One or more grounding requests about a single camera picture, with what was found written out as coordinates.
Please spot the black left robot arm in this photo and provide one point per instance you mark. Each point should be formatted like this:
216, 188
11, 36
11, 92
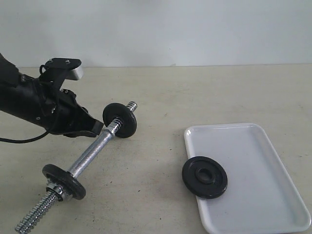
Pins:
19, 93

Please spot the chrome collar nut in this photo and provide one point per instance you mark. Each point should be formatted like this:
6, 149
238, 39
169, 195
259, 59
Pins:
58, 189

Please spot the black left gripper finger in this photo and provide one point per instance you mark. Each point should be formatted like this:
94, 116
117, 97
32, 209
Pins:
89, 123
78, 133

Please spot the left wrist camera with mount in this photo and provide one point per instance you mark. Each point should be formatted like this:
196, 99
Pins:
56, 70

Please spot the black round disc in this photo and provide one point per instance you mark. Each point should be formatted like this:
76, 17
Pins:
125, 114

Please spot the white rectangular plastic tray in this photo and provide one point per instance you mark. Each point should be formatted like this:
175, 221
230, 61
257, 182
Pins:
261, 197

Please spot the black weight plate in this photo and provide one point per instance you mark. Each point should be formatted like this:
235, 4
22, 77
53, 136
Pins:
64, 178
204, 177

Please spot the chrome threaded dumbbell bar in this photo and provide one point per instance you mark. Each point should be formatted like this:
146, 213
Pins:
33, 217

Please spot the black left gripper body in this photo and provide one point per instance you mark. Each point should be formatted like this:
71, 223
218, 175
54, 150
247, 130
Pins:
59, 111

